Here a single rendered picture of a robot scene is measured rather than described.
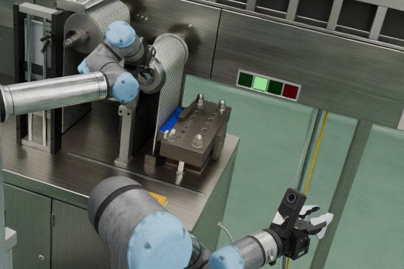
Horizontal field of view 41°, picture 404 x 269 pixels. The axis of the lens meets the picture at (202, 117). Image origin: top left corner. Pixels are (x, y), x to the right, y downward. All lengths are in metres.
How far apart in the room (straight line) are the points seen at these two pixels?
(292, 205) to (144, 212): 0.47
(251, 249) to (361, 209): 2.52
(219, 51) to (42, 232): 0.95
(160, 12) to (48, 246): 0.99
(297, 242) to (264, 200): 2.20
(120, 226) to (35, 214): 1.17
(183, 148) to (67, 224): 0.50
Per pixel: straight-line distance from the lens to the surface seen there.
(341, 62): 2.06
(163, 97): 1.94
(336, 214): 2.57
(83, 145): 2.12
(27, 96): 1.35
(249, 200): 3.46
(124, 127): 1.96
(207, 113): 2.16
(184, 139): 1.96
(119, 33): 1.53
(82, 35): 1.90
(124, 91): 1.42
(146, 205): 0.93
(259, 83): 2.12
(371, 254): 3.37
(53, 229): 2.07
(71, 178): 1.94
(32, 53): 1.96
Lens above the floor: 2.05
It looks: 29 degrees down
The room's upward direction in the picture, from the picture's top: 9 degrees clockwise
